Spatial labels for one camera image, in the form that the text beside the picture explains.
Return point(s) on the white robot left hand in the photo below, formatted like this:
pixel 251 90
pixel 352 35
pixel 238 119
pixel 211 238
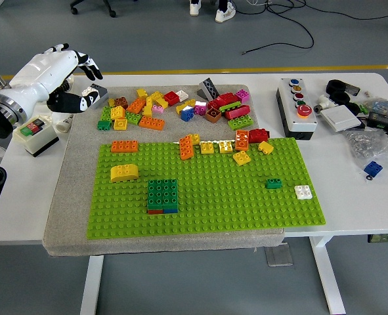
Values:
pixel 49 72

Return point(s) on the yellow curved brick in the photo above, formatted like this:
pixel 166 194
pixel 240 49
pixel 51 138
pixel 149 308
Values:
pixel 124 172

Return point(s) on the magenta square brick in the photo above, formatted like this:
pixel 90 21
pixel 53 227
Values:
pixel 200 109

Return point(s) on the small yellow brick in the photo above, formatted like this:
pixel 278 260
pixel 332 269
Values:
pixel 111 102
pixel 266 148
pixel 195 139
pixel 142 94

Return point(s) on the lime long brick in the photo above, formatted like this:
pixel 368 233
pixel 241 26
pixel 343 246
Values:
pixel 106 113
pixel 241 122

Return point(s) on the small dark green brick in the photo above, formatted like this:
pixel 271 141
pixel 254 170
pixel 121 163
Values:
pixel 274 184
pixel 103 125

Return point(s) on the yellow square brick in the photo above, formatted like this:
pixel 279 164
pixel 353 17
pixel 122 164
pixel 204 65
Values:
pixel 117 113
pixel 120 124
pixel 226 147
pixel 207 148
pixel 241 158

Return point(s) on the yellow narrow brick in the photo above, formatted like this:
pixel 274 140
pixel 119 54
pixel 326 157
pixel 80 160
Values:
pixel 148 108

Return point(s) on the orange long brick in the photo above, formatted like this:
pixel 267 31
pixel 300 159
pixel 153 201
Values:
pixel 124 146
pixel 151 123
pixel 242 140
pixel 186 147

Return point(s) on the pink flat brick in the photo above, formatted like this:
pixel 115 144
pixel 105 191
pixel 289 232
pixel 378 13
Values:
pixel 157 109

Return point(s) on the red square brick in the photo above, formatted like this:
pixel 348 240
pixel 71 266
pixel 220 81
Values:
pixel 171 98

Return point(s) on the grey patterned sloped brick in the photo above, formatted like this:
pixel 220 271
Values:
pixel 208 88

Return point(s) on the dark green long brick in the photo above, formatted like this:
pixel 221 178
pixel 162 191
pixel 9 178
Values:
pixel 170 193
pixel 155 193

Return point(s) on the brown square brick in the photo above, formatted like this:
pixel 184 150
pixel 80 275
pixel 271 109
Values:
pixel 213 115

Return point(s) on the red flat brick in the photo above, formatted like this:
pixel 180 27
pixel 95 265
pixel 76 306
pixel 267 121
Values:
pixel 155 212

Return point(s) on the large red brick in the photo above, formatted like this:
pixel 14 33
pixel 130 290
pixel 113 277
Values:
pixel 224 98

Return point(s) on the lime flat brick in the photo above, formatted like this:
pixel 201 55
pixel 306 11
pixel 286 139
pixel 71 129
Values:
pixel 229 106

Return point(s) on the blue flat brick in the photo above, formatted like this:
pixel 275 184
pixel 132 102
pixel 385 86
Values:
pixel 170 211

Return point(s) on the red long brick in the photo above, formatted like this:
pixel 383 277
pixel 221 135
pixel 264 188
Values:
pixel 237 112

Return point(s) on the green studded baseplate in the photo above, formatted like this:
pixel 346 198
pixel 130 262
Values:
pixel 213 197

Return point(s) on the white square brick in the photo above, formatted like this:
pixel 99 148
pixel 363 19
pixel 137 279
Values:
pixel 303 192

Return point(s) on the white plastic tube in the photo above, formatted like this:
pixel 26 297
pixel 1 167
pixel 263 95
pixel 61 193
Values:
pixel 64 124

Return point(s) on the black office chair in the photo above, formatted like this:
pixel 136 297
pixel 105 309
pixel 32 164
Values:
pixel 112 13

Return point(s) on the person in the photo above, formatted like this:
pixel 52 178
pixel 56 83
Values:
pixel 224 14

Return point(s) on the white table leg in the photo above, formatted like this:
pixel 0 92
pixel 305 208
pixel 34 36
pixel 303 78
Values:
pixel 331 282
pixel 92 285

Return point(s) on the grey-brown mat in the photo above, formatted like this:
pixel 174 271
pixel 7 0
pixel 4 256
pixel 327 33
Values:
pixel 180 246

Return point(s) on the grey button control box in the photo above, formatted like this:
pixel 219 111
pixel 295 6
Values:
pixel 295 115

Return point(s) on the white pipe fitting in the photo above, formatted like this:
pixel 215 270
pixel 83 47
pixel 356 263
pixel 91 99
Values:
pixel 323 103

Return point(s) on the grey black block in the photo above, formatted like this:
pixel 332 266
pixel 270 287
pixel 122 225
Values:
pixel 353 89

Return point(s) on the small green part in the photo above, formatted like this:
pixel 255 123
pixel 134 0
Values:
pixel 363 108

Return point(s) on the clear bag of screws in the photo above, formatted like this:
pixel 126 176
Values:
pixel 374 144

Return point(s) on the clear bag of parts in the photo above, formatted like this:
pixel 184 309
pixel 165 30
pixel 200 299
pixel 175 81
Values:
pixel 382 105

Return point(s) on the black power adapter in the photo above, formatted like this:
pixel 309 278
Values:
pixel 382 121

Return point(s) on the table control panel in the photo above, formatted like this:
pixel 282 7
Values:
pixel 385 238

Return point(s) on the beige switch box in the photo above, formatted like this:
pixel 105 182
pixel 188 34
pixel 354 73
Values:
pixel 39 141

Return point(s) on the white switch plate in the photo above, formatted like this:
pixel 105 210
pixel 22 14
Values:
pixel 340 118

